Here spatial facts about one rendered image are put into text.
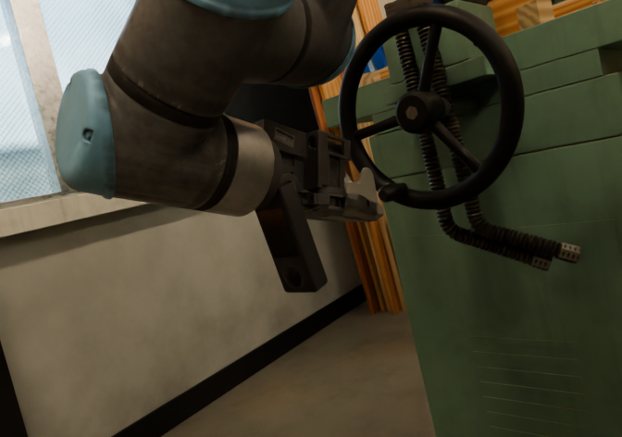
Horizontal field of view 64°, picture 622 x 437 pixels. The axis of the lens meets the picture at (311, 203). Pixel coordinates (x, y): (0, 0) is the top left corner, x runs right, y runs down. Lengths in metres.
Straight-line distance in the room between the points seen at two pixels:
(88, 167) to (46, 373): 1.37
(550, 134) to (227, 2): 0.63
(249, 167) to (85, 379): 1.40
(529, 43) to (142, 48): 0.65
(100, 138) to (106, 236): 1.42
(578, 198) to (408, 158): 0.30
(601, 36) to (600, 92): 0.08
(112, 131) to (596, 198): 0.70
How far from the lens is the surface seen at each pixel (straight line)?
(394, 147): 0.98
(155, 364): 1.88
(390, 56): 0.87
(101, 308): 1.77
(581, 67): 0.85
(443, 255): 0.98
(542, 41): 0.87
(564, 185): 0.87
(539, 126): 0.87
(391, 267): 2.43
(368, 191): 0.59
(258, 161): 0.44
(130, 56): 0.37
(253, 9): 0.34
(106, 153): 0.37
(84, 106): 0.38
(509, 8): 0.98
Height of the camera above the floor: 0.77
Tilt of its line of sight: 4 degrees down
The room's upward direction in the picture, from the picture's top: 13 degrees counter-clockwise
